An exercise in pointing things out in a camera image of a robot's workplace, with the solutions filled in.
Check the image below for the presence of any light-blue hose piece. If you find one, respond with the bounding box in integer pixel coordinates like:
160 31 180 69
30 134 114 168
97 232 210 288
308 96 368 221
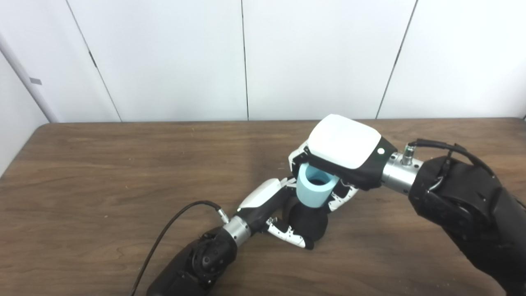
296 163 341 208

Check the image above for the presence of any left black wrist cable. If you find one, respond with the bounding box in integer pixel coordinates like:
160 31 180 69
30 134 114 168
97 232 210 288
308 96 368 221
130 200 230 296

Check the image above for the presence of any black flared nozzle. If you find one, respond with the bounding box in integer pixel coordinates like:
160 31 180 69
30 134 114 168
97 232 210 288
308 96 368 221
286 201 329 243

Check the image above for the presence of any white wall corner post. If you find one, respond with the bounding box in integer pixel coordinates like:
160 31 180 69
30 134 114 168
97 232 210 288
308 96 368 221
0 35 60 123

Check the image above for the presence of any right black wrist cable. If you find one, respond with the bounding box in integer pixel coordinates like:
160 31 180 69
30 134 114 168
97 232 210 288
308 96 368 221
403 139 498 177

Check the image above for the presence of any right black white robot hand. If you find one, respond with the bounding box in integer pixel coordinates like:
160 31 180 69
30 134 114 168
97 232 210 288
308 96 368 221
288 114 398 212

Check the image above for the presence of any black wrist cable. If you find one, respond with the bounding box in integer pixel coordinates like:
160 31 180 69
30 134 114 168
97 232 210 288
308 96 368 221
130 200 230 296
403 139 498 177

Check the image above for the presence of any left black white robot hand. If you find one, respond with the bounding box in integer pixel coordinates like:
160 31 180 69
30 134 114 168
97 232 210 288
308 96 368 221
236 177 315 250

